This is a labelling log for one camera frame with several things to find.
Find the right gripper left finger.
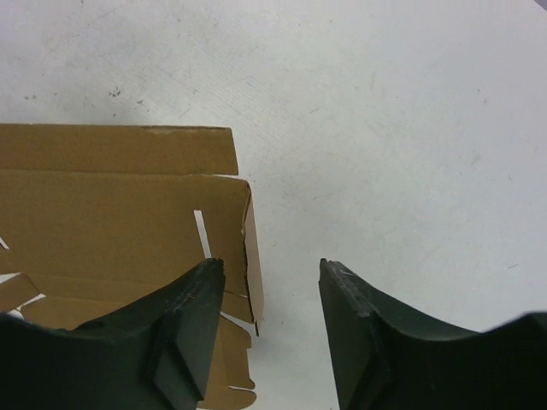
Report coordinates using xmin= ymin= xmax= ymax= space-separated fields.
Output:
xmin=1 ymin=259 xmax=226 ymax=409

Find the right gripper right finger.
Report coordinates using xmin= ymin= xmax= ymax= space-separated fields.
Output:
xmin=319 ymin=260 xmax=546 ymax=409

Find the brown cardboard box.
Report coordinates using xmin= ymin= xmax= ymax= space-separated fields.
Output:
xmin=1 ymin=124 xmax=264 ymax=409

